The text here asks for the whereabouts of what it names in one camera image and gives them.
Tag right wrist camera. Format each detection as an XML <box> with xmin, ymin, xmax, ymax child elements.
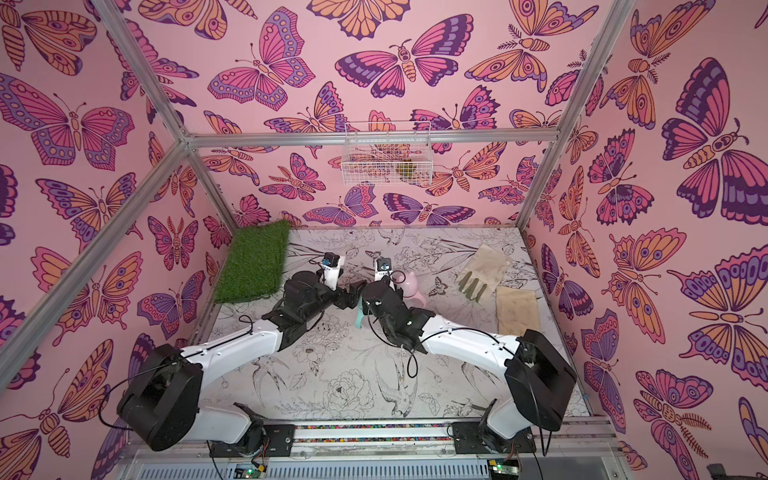
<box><xmin>374</xmin><ymin>257</ymin><xmax>393</xmax><ymax>284</ymax></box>

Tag pink bottle cap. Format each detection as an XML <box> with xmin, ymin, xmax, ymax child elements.
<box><xmin>400</xmin><ymin>272</ymin><xmax>419</xmax><ymax>297</ymax></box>

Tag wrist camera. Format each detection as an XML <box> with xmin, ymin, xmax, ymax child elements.
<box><xmin>374</xmin><ymin>257</ymin><xmax>393</xmax><ymax>284</ymax></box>
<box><xmin>321</xmin><ymin>252</ymin><xmax>346</xmax><ymax>291</ymax></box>

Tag beige glove green fingers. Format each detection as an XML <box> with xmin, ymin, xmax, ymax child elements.
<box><xmin>457</xmin><ymin>244</ymin><xmax>510</xmax><ymax>303</ymax></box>

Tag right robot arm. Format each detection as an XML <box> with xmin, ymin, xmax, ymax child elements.
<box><xmin>361</xmin><ymin>280</ymin><xmax>577</xmax><ymax>439</ymax></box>

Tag green artificial grass mat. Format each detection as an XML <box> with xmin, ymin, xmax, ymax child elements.
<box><xmin>214</xmin><ymin>220</ymin><xmax>291</xmax><ymax>304</ymax></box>

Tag white wire basket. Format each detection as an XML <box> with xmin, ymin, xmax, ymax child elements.
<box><xmin>338</xmin><ymin>121</ymin><xmax>434</xmax><ymax>188</ymax></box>

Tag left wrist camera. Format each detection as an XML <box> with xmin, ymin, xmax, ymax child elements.
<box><xmin>321</xmin><ymin>252</ymin><xmax>346</xmax><ymax>291</ymax></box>

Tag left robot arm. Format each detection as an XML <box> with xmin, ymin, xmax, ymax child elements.
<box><xmin>117</xmin><ymin>268</ymin><xmax>366</xmax><ymax>456</ymax></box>

